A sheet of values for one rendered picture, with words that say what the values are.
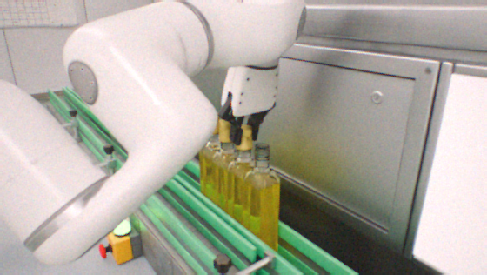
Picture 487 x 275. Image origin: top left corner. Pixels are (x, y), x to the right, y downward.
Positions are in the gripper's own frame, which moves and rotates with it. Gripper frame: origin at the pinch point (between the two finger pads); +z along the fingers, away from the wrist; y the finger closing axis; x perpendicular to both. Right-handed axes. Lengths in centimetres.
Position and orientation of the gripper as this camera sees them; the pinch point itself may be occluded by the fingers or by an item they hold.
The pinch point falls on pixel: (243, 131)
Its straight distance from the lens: 69.6
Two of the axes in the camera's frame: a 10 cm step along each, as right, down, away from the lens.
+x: 6.0, 5.1, -6.1
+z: -1.6, 8.3, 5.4
